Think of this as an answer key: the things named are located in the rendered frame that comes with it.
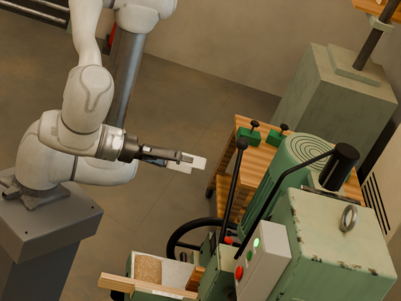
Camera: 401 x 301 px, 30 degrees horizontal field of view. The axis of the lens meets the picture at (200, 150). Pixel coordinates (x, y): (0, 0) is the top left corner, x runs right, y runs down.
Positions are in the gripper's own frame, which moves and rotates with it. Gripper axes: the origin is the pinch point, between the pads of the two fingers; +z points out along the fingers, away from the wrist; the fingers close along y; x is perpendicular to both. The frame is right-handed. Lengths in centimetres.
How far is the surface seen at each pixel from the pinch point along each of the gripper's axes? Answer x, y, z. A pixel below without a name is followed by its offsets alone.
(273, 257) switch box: -21, 46, 9
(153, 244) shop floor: -17, -169, 29
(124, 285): -34.6, -17.8, -7.7
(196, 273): -27.3, -20.9, 12.8
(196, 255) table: -21.6, -39.8, 16.5
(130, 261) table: -28.0, -29.0, -5.3
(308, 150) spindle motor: 7.7, 21.1, 22.2
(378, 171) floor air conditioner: 43, -149, 130
